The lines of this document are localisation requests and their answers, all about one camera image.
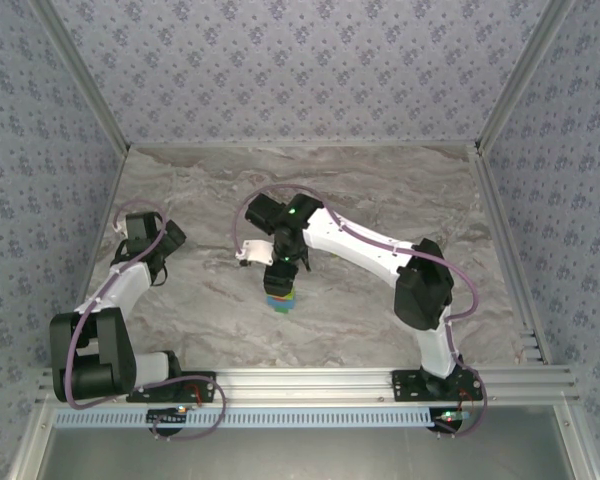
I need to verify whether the thin aluminium table edge strip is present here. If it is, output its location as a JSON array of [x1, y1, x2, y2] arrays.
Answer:
[[72, 144, 134, 321]]

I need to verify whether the long aluminium table edge strip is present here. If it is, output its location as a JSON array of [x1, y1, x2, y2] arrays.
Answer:
[[128, 140, 481, 150]]

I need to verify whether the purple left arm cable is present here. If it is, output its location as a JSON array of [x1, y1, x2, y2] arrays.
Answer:
[[65, 198, 227, 444]]

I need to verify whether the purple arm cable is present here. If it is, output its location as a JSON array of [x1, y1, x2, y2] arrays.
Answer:
[[232, 183, 489, 440], [65, 198, 227, 444]]

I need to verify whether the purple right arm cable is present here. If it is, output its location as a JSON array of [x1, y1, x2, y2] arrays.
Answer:
[[232, 183, 489, 440]]

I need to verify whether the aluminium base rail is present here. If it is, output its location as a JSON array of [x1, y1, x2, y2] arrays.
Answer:
[[34, 366, 581, 405]]

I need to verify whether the grey slotted cable duct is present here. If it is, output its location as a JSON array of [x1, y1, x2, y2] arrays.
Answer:
[[52, 407, 434, 429]]

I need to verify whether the aluminium frame post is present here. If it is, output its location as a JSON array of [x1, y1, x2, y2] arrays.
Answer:
[[29, 0, 134, 154], [474, 0, 579, 154]]

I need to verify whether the wide aluminium table side rail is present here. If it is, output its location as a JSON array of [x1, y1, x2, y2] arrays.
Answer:
[[472, 144, 552, 364]]

